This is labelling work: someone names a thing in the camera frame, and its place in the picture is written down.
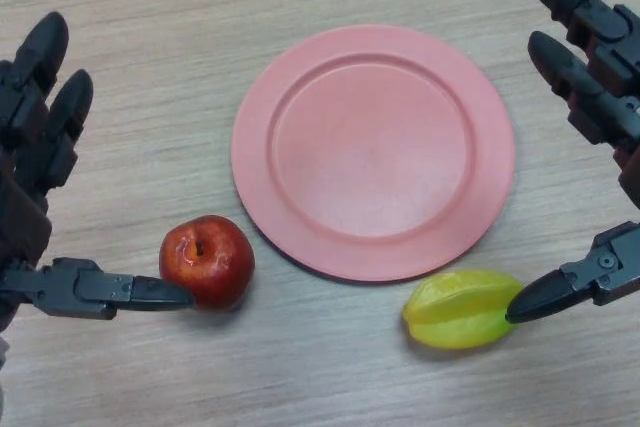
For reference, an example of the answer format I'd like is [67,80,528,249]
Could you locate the pink round plate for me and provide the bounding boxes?
[230,23,516,284]

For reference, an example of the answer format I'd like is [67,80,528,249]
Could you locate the red apple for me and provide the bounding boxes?
[158,214,256,312]

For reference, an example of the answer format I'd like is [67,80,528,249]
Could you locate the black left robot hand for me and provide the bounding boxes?
[0,11,195,334]

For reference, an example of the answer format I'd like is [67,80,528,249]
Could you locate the yellow green starfruit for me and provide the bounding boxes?
[401,269,526,350]

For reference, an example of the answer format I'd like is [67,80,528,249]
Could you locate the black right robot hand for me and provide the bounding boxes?
[504,0,640,325]

